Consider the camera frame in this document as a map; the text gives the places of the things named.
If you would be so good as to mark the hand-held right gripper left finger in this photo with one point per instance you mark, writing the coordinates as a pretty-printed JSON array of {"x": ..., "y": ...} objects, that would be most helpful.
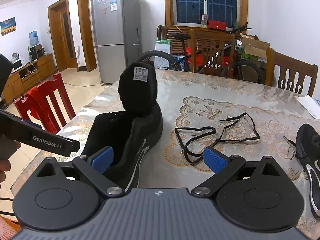
[{"x": 102, "y": 158}]

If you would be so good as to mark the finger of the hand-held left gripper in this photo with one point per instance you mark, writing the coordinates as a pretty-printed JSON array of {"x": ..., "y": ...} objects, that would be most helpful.
[{"x": 71, "y": 146}]

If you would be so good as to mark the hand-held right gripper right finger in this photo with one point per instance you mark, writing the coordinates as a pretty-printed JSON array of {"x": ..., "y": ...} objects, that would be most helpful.
[{"x": 215, "y": 161}]

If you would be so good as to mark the black shoelace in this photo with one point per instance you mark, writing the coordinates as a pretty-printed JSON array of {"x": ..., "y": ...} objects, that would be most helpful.
[
  {"x": 190, "y": 129},
  {"x": 290, "y": 142}
]

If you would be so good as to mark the black sneaker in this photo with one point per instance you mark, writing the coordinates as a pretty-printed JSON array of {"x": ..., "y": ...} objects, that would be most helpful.
[
  {"x": 140, "y": 120},
  {"x": 306, "y": 140}
]

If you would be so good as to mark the person's left hand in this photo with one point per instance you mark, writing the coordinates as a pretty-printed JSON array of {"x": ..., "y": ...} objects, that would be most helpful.
[{"x": 5, "y": 167}]

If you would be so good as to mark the red cloth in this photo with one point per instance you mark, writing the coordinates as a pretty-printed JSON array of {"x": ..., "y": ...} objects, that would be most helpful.
[{"x": 35, "y": 97}]

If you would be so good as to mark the red wooden chair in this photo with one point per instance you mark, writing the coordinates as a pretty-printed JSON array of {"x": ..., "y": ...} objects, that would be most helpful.
[{"x": 56, "y": 92}]

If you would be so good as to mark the wooden cabinet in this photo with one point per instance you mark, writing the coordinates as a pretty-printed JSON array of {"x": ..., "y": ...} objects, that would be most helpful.
[{"x": 30, "y": 75}]

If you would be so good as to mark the white microwave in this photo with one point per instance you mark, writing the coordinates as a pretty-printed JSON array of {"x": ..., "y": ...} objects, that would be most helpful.
[{"x": 17, "y": 65}]

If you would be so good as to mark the blue water bottle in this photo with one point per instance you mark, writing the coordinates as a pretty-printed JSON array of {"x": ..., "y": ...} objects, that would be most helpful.
[{"x": 33, "y": 38}]

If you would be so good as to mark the black bicycle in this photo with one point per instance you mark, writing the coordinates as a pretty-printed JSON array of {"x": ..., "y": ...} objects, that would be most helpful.
[{"x": 251, "y": 68}]

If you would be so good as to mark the wooden door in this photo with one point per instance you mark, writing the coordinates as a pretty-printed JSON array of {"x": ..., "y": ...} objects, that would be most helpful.
[{"x": 58, "y": 35}]

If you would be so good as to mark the red plastic bag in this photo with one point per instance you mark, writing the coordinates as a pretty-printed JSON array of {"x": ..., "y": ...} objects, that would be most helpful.
[{"x": 198, "y": 60}]

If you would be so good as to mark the white paper sheet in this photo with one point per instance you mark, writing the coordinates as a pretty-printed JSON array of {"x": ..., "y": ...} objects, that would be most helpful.
[{"x": 308, "y": 106}]

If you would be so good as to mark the brown wooden chair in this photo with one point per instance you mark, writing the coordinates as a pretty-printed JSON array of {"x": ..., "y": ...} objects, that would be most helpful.
[
  {"x": 295, "y": 66},
  {"x": 192, "y": 50}
]

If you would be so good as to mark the white green carton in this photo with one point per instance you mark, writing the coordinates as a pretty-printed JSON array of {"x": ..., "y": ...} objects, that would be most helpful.
[{"x": 162, "y": 52}]

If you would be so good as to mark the cardboard box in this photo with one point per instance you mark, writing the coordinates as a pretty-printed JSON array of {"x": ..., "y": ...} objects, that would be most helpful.
[{"x": 255, "y": 46}]

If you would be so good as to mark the silver refrigerator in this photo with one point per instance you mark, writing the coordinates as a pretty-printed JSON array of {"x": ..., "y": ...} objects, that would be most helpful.
[{"x": 110, "y": 30}]

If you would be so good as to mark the wooden bench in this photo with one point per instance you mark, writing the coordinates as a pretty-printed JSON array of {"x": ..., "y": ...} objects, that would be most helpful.
[{"x": 172, "y": 33}]

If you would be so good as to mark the red box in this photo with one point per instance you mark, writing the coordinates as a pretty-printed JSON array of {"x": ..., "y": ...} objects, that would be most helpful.
[{"x": 217, "y": 24}]

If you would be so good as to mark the barred window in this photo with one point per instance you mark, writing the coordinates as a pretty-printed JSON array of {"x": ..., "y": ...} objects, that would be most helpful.
[{"x": 192, "y": 0}]

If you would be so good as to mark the wall picture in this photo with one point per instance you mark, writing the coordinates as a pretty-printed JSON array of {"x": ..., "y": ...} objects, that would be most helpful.
[{"x": 8, "y": 26}]

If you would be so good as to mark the wooden door frame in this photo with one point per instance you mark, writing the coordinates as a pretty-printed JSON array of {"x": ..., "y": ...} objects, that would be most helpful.
[{"x": 82, "y": 30}]

